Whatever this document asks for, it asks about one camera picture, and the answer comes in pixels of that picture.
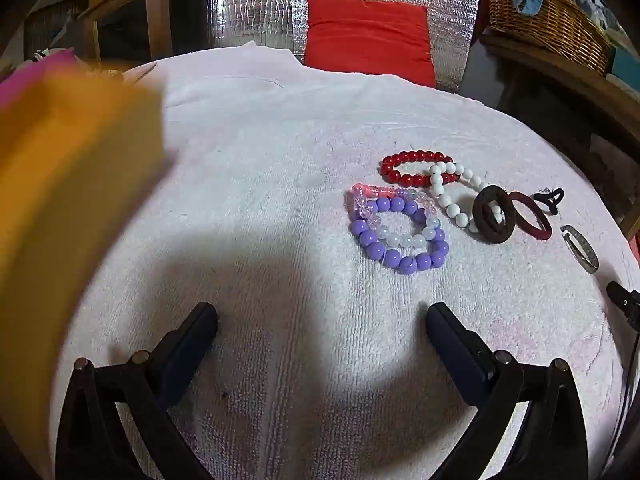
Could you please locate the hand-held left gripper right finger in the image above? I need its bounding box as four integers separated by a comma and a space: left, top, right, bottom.
426, 302, 589, 480

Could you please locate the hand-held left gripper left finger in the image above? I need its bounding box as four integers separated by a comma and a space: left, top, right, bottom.
55, 302, 219, 480

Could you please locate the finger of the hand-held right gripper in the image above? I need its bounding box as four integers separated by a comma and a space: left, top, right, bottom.
606, 280, 640, 332

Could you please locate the metal bangle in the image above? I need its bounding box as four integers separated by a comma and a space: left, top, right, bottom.
559, 224, 600, 275

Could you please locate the dark brown hair tie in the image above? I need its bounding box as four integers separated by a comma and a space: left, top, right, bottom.
472, 184, 516, 245

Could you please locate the yellow cardboard box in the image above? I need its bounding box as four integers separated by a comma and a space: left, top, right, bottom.
0, 64, 174, 463

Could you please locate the clear pink bead bracelet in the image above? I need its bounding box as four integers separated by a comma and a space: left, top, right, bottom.
344, 183, 437, 222

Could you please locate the white terry blanket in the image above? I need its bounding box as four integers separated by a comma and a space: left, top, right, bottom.
50, 41, 637, 480

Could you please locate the wooden shelf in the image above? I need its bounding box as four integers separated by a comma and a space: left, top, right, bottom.
479, 34, 640, 242

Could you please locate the teal box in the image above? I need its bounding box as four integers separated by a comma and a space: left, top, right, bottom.
611, 47, 640, 92

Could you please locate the wicker basket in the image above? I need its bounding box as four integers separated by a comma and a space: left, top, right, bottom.
484, 0, 627, 77

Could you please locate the magenta pillow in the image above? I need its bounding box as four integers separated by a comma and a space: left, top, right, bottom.
0, 47, 77, 112

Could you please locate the red pillow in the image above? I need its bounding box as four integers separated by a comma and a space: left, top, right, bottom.
303, 0, 437, 89

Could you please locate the silver foil insulation mat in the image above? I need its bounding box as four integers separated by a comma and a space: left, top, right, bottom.
207, 0, 484, 95

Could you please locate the black cable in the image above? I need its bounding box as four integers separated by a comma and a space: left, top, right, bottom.
602, 329, 640, 466

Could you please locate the maroon hair tie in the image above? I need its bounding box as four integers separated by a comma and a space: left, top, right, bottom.
507, 191, 554, 241

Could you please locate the pale translucent bead bracelet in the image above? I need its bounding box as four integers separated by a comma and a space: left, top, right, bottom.
372, 214, 442, 250

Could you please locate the small black hair tie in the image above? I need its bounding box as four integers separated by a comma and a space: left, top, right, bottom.
532, 187, 565, 214

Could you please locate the purple bead bracelet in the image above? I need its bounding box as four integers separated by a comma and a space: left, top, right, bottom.
349, 195, 451, 275

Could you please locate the white bead bracelet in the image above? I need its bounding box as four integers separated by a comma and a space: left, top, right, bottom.
429, 161, 504, 234

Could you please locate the red bead bracelet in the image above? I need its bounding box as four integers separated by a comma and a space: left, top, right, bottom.
378, 149, 464, 189

